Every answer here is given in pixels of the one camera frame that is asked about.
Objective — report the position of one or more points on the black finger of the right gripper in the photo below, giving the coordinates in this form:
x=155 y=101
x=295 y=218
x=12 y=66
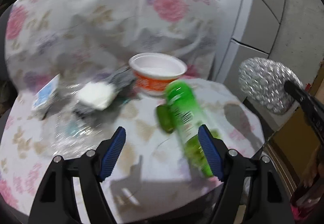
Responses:
x=294 y=91

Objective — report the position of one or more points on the orange white instant noodle bowl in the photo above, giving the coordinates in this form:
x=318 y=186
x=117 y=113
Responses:
x=154 y=71

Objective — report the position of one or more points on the silver foil ball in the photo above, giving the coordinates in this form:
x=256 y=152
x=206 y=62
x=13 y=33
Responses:
x=263 y=80

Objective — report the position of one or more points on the person's right hand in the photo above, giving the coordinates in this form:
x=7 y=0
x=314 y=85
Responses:
x=311 y=169

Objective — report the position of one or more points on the white crumpled tissue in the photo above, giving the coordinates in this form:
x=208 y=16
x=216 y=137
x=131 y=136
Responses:
x=97 y=95

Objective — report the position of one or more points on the clear plastic wrapper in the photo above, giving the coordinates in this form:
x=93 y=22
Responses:
x=72 y=126

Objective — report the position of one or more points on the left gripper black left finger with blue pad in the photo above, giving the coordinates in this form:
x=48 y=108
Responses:
x=55 y=200

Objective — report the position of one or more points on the floral pink tablecloth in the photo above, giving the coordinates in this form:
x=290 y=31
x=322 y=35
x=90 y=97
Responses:
x=81 y=39

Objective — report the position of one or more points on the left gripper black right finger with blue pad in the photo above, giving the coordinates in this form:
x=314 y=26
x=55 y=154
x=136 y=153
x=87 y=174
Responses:
x=267 y=200

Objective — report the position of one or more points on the green plastic bottle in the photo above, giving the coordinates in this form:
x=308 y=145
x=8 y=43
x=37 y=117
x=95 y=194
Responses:
x=183 y=114

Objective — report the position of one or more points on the blue white small carton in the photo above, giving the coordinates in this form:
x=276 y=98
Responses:
x=45 y=97

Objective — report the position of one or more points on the silver grey refrigerator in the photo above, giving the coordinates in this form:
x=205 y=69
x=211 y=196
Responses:
x=249 y=29

